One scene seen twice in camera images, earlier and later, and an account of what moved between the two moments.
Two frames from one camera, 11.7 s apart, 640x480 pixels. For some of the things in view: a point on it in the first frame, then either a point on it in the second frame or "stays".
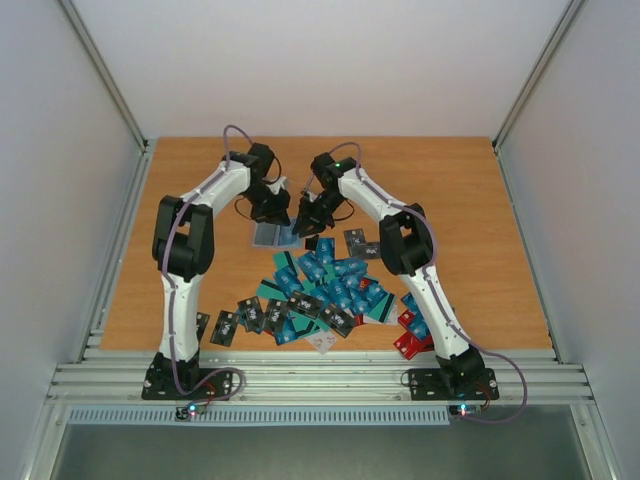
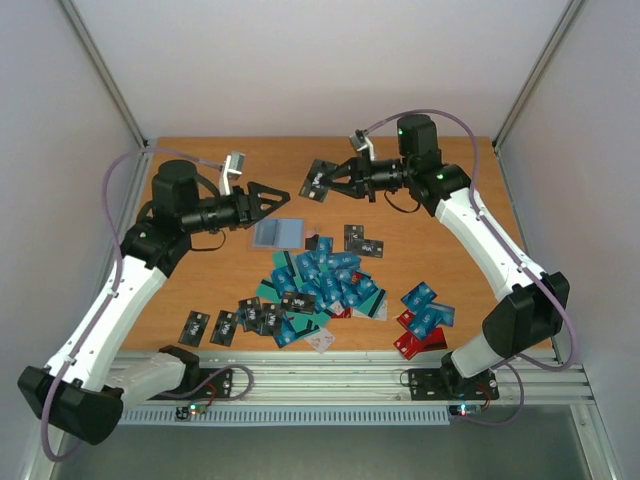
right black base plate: x=429 y=384 stays
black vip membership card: x=338 y=318 to x=299 y=303
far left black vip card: x=201 y=322 stays
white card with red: x=322 y=341 stays
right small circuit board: x=463 y=410 stays
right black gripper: x=314 y=215 to x=365 y=176
